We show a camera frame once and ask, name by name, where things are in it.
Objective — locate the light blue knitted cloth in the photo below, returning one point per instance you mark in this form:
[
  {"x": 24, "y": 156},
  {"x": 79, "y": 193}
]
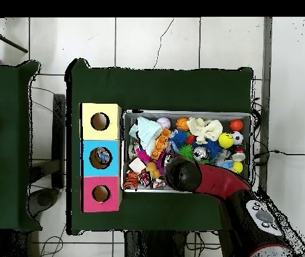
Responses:
[{"x": 147, "y": 131}]

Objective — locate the small white baseball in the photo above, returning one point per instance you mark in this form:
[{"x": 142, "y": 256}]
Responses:
[{"x": 164, "y": 122}]

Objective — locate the clear plastic packet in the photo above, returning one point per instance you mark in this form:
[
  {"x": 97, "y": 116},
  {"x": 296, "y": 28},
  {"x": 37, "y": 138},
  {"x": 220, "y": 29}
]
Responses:
[{"x": 103, "y": 156}]

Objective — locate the cream waffle cloth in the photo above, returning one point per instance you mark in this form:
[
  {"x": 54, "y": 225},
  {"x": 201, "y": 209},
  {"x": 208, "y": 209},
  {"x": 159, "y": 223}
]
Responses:
[{"x": 206, "y": 129}]

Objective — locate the small orange basketball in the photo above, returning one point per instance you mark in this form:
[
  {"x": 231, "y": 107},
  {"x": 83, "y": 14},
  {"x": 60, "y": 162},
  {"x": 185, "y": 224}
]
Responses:
[{"x": 182, "y": 124}]

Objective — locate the black metal stand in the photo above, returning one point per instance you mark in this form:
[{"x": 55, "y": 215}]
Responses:
[{"x": 58, "y": 133}]

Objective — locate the wooden box with three holes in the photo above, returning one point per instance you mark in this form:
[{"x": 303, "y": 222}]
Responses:
[{"x": 109, "y": 135}]

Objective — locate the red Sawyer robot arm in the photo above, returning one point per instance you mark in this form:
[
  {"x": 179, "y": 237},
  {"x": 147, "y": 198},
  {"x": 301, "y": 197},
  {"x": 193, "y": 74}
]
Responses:
[{"x": 222, "y": 182}]

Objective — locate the shallow silver mesh bin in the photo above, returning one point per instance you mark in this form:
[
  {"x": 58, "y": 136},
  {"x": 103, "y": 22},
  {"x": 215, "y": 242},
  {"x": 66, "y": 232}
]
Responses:
[{"x": 235, "y": 114}]

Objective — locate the dark green table cloth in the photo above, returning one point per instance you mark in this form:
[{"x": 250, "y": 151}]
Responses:
[
  {"x": 157, "y": 88},
  {"x": 5, "y": 147}
]

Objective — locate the black tripod leg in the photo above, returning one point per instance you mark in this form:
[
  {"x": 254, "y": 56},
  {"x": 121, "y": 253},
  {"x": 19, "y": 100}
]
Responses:
[{"x": 8, "y": 41}]

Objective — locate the dark gray round base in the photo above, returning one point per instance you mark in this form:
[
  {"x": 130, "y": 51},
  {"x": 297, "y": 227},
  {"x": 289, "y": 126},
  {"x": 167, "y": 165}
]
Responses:
[{"x": 44, "y": 199}]

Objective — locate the small soccer ball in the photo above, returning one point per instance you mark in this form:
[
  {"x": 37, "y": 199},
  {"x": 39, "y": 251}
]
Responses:
[{"x": 237, "y": 137}]

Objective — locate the orange plastic compartment tray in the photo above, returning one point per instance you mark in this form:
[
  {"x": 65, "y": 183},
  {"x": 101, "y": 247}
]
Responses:
[{"x": 161, "y": 143}]

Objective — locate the yellow smiley ball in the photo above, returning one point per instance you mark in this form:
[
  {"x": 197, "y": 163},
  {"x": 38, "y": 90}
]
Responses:
[{"x": 225, "y": 140}]

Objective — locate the tiger plush toy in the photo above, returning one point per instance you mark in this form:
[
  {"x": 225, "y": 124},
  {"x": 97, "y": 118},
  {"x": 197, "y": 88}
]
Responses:
[{"x": 131, "y": 182}]

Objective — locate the plain orange ball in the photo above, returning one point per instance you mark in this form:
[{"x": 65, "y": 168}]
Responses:
[{"x": 236, "y": 125}]

